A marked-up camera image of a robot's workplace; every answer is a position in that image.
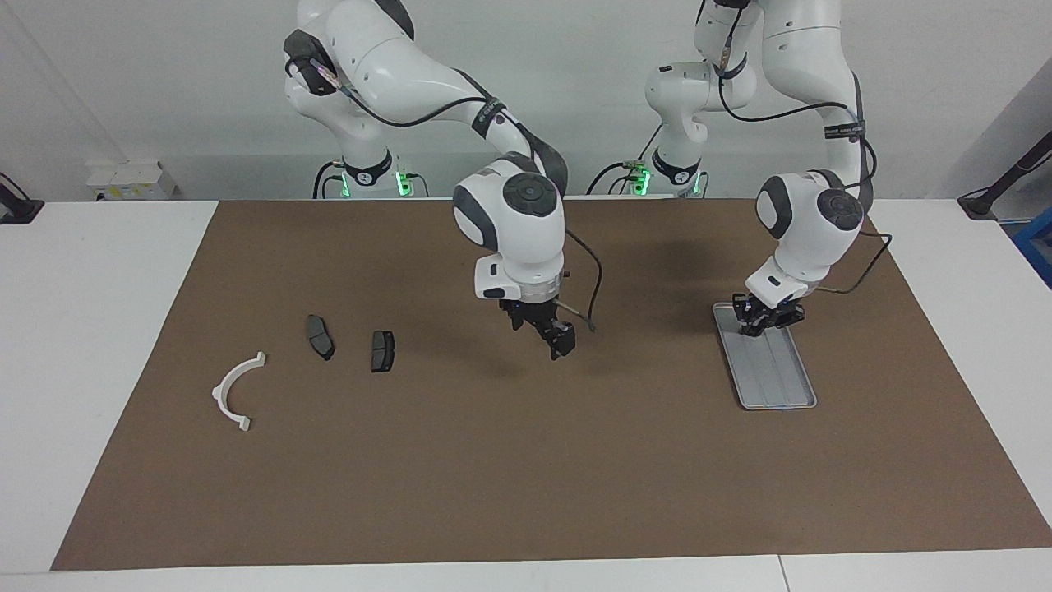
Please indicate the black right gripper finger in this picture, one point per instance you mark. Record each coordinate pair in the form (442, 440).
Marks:
(542, 330)
(567, 333)

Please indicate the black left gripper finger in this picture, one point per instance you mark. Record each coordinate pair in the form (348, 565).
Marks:
(746, 321)
(776, 324)

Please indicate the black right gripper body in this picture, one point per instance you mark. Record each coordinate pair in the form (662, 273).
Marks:
(530, 312)

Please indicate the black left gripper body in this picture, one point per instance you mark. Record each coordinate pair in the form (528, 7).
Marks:
(772, 310)

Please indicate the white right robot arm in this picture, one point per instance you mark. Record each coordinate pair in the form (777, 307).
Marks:
(509, 238)

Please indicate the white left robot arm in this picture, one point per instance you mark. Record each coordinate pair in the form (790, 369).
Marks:
(809, 238)

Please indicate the silver metal tray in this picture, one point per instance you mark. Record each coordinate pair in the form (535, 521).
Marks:
(772, 370)

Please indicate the brown table mat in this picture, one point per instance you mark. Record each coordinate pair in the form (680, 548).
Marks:
(526, 477)

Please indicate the rectangular grey brake pad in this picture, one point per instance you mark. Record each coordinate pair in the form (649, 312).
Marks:
(382, 352)

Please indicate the curved grey brake pad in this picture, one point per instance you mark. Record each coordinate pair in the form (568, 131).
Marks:
(319, 335)

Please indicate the black angled stand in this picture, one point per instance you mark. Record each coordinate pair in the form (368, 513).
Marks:
(986, 201)

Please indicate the blue crate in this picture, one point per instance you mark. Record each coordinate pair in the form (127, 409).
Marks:
(1037, 242)

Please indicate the white cardboard box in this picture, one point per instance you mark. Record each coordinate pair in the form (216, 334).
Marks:
(131, 181)

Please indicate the black clamp stand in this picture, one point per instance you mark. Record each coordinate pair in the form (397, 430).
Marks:
(18, 210)

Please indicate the white curved plastic bracket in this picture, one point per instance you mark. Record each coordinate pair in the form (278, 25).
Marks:
(220, 397)

